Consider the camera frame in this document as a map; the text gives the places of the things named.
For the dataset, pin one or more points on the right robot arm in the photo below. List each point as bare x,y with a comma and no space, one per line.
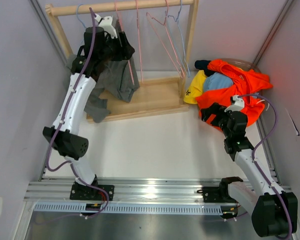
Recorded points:
273,211

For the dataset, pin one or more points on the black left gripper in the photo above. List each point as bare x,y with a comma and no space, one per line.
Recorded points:
125,52

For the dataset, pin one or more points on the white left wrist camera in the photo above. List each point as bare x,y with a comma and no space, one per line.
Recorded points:
107,24

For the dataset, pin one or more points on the pink hanger of navy shorts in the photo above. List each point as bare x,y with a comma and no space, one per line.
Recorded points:
169,47

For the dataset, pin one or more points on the light blue shorts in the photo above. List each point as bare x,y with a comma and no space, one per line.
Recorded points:
217,81

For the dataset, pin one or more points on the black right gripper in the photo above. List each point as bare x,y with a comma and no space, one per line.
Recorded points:
215,109

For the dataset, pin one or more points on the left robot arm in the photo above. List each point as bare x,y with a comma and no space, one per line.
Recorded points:
100,46

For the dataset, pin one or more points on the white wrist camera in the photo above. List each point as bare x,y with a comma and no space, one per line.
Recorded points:
237,104
107,24

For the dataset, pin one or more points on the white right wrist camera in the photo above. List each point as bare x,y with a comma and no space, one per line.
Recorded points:
237,104

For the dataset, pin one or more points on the pink hanger of orange shorts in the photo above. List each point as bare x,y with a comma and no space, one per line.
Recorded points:
126,54

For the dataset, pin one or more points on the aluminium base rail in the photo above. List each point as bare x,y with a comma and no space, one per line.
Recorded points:
126,190

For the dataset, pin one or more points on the grey shorts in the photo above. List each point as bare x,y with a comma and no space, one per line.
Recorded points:
114,78

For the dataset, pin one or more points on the orange shorts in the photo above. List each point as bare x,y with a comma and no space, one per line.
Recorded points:
244,82

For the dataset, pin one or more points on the translucent pink plastic basket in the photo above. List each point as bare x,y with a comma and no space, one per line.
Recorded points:
242,64

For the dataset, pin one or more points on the navy blue shorts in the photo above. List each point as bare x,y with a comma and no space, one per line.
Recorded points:
202,65

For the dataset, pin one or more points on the yellow shorts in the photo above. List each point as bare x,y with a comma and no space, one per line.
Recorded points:
196,88

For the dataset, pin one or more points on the blue wire hanger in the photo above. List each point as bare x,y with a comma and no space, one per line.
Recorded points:
182,37

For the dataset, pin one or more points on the slotted cable duct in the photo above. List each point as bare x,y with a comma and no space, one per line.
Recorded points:
129,208

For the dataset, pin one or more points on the wooden clothes rack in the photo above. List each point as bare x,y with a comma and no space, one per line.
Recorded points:
158,96

